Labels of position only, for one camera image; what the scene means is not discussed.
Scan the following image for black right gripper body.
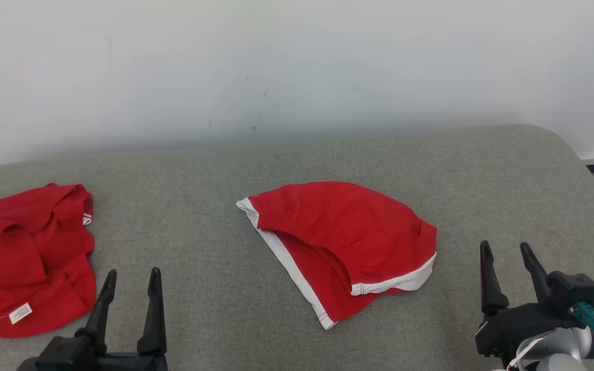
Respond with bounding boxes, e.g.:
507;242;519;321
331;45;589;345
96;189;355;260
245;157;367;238
475;302;581;367

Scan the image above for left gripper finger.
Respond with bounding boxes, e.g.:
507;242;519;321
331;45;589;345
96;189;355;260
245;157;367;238
74;269;118;355
137;266;168;356

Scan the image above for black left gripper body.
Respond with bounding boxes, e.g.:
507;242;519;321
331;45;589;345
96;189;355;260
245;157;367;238
16;330;169;371

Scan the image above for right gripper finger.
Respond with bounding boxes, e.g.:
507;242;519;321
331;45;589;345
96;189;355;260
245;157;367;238
520;242;550;306
480;240;510;316

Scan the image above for red white-sleeved t-shirt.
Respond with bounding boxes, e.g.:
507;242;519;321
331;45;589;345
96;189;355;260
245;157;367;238
0;183;96;339

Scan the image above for red white-trimmed shorts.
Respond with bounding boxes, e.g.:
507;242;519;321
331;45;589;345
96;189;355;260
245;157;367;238
236;181;438;330

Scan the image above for grey fabric sofa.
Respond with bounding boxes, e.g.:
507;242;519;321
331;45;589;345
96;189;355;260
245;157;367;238
0;124;594;371

